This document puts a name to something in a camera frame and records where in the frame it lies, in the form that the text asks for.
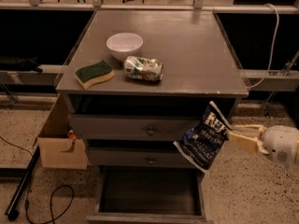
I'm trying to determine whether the grey wooden drawer cabinet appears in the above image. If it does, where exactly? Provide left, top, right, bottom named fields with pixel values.
left=55, top=8, right=249, bottom=173

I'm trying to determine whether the cardboard box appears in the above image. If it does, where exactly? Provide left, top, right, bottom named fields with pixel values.
left=37, top=96, right=89, bottom=170

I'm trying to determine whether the black object on ledge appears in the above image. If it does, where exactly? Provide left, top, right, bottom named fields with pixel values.
left=0, top=57, right=43, bottom=73

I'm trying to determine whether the grey top drawer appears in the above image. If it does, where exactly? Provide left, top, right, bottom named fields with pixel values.
left=69, top=114, right=200, bottom=141

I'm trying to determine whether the grey open bottom drawer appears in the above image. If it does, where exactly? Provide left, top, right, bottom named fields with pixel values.
left=86, top=166, right=214, bottom=224

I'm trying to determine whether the blue chip bag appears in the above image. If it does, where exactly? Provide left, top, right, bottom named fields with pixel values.
left=173, top=101, right=233, bottom=173

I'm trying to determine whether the orange item in box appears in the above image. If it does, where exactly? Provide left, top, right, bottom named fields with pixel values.
left=68, top=130, right=77, bottom=140

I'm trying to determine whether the white hanging cable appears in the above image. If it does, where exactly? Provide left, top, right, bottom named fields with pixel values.
left=246, top=3, right=280, bottom=90

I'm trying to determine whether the grey middle drawer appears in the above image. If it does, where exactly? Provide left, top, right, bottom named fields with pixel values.
left=87, top=148, right=194, bottom=169

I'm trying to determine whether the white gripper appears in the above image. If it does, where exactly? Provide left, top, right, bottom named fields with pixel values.
left=227, top=124, right=299, bottom=166

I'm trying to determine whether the black bar on floor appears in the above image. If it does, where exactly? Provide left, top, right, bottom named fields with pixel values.
left=1, top=147, right=40, bottom=221

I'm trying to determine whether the white bowl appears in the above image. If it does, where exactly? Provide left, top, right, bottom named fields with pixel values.
left=107, top=33, right=143, bottom=62

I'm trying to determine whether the green yellow sponge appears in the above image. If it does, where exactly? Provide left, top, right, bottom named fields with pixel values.
left=75, top=61, right=114, bottom=90

